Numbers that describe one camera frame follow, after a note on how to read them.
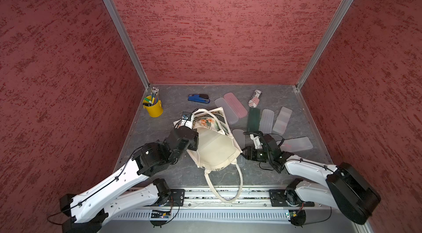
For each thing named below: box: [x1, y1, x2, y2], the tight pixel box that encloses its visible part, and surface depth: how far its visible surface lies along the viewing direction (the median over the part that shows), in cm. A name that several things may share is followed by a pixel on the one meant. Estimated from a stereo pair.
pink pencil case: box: [223, 92, 248, 119], surface depth 109 cm
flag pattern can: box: [248, 89, 263, 109], surface depth 112 cm
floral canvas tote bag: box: [173, 107, 243, 203], surface depth 81 cm
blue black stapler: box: [187, 93, 211, 104], surface depth 112 cm
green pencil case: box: [247, 107, 261, 132], surface depth 105 cm
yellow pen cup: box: [142, 86, 164, 118], surface depth 100 cm
